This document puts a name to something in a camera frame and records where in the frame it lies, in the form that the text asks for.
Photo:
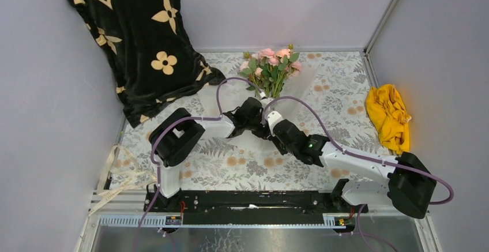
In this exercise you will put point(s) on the yellow cloth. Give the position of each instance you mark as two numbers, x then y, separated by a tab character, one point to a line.
390	117

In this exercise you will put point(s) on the cream printed ribbon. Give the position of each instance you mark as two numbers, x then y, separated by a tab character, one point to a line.
121	172

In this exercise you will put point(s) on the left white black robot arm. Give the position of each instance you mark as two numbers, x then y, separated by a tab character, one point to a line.
174	139

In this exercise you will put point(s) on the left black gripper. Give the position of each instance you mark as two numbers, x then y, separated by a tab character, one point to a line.
263	132

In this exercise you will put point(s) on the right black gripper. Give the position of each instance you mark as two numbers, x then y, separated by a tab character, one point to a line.
273	136

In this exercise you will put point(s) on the black blanket with cream flowers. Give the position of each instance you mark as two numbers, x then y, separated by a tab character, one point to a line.
149	52

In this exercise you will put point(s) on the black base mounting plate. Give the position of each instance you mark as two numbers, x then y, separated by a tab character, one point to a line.
192	207

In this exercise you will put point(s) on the floral patterned table mat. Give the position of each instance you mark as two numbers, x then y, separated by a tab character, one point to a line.
328	95

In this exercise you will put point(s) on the pink fake flower bouquet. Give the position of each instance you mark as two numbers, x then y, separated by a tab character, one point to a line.
268	70

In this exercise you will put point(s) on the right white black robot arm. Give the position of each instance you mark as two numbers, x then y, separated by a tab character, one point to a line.
400	181

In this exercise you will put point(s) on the aluminium frame rail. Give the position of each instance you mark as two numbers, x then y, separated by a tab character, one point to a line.
131	202

